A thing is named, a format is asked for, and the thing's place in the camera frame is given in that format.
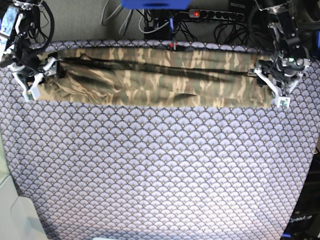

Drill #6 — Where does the red and black clamp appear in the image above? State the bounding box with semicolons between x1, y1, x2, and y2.
170;41;178;51

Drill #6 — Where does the purple fan-pattern tablecloth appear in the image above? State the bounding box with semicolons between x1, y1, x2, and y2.
0;38;320;240

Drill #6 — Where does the black OpenArm base box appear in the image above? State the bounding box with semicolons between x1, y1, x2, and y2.
281;153;320;240

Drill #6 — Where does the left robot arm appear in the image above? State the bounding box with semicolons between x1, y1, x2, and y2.
248;0;311;108

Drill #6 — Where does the camouflage T-shirt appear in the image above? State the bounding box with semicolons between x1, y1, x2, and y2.
38;47;273;108

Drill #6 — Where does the blue clamp handle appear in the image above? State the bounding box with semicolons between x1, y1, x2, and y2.
168;17;175;41

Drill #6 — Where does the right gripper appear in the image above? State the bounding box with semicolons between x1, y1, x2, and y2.
6;46;60;102

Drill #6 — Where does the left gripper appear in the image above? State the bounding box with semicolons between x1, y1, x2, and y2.
253;57;311;108

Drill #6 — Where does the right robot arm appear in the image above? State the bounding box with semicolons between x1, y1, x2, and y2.
0;0;63;102

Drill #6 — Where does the light grey plastic furniture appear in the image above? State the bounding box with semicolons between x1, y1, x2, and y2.
0;142;47;240

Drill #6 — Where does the blue mount bracket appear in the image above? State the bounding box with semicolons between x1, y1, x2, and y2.
121;0;191;10

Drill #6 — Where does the black power strip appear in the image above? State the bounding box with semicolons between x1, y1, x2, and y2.
188;9;245;22

